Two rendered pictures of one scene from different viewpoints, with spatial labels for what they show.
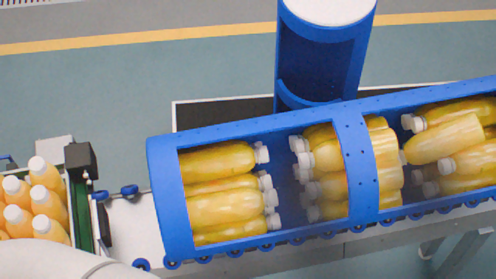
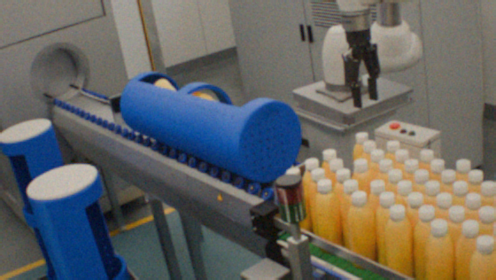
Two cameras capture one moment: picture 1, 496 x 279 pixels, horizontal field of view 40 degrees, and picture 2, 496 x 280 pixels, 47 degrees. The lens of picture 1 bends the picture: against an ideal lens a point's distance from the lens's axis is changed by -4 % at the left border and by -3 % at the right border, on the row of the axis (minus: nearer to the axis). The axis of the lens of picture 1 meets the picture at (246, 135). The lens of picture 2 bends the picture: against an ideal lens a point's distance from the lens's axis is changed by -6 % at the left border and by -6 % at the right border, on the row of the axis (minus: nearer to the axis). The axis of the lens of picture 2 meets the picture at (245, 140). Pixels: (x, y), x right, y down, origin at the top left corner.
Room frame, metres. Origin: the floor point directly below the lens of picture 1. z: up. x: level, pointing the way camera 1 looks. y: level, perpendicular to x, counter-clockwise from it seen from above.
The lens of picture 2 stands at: (1.46, 1.88, 1.87)
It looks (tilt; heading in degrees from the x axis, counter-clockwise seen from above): 22 degrees down; 246
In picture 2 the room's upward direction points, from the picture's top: 10 degrees counter-clockwise
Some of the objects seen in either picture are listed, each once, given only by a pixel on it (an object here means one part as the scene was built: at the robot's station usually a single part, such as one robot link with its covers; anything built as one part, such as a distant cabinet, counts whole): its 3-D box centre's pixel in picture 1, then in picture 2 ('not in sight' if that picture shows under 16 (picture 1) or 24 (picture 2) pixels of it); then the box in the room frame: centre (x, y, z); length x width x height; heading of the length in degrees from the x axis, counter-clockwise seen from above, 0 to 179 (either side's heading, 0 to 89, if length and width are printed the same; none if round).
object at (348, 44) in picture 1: (317, 75); (94, 278); (1.30, -0.24, 0.59); 0.28 x 0.28 x 0.88
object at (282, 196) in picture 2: not in sight; (290, 190); (0.89, 0.78, 1.23); 0.06 x 0.06 x 0.04
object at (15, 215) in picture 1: (12, 213); (336, 164); (0.60, 0.53, 1.11); 0.04 x 0.04 x 0.02
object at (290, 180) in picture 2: not in sight; (292, 209); (0.89, 0.78, 1.18); 0.06 x 0.06 x 0.16
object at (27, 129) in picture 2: not in sight; (24, 130); (1.34, -1.06, 1.03); 0.28 x 0.28 x 0.01
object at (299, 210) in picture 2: not in sight; (292, 207); (0.89, 0.78, 1.18); 0.06 x 0.06 x 0.05
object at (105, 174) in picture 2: not in sight; (110, 188); (0.90, -1.67, 0.31); 0.06 x 0.06 x 0.63; 10
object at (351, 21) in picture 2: not in sight; (356, 19); (0.45, 0.50, 1.50); 0.09 x 0.09 x 0.06
